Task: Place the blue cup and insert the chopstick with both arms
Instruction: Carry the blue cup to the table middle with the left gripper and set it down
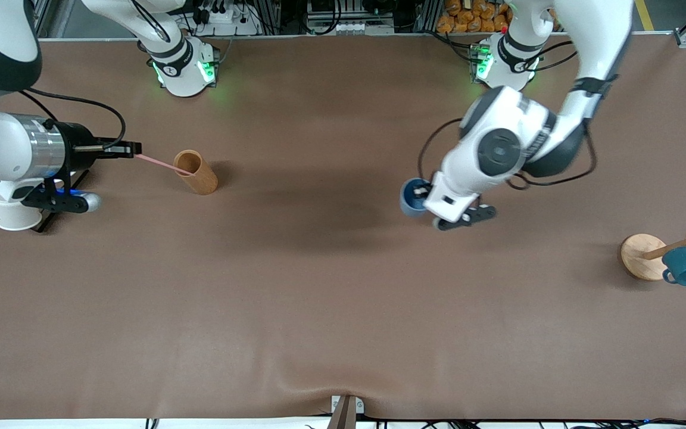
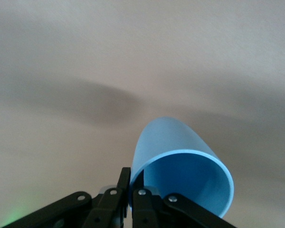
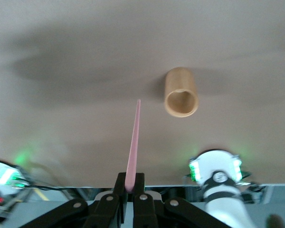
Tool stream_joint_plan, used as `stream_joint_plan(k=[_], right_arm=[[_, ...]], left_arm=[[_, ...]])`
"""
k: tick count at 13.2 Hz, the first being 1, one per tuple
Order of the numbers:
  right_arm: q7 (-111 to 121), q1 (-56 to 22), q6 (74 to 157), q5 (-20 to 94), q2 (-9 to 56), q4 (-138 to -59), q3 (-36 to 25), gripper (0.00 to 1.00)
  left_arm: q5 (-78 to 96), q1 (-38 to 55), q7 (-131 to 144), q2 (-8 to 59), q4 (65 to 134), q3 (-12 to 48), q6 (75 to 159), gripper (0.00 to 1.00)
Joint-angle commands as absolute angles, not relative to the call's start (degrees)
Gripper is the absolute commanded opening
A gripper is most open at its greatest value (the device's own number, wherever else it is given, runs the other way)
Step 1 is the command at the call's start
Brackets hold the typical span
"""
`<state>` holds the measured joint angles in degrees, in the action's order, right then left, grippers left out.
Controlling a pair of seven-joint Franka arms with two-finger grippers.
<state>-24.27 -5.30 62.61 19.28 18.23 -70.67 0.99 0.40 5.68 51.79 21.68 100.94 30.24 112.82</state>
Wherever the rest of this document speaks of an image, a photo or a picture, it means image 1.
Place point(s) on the brown table cover sheet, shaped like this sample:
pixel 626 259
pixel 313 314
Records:
pixel 343 298

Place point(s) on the bag of orange bread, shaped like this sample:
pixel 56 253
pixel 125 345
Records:
pixel 474 18

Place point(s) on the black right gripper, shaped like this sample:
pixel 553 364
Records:
pixel 78 142

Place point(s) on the metal table clamp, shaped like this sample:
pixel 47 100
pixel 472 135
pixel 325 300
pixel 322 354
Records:
pixel 346 411

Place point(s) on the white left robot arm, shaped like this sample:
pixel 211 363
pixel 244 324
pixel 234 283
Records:
pixel 498 152

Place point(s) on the light blue plastic cup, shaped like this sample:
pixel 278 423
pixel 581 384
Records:
pixel 409 202

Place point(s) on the pink chopstick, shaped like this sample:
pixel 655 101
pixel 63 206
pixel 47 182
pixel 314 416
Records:
pixel 158 163

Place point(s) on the wooden mug tree stand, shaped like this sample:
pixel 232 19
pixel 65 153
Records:
pixel 641 253

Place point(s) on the brown wooden cylinder holder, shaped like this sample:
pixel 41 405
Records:
pixel 203 177

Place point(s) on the white power strip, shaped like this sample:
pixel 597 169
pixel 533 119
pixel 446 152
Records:
pixel 224 16

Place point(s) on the black cup rack tray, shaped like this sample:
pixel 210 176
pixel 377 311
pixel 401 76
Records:
pixel 51 217

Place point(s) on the white paper cup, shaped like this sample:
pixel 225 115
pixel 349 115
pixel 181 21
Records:
pixel 12 215

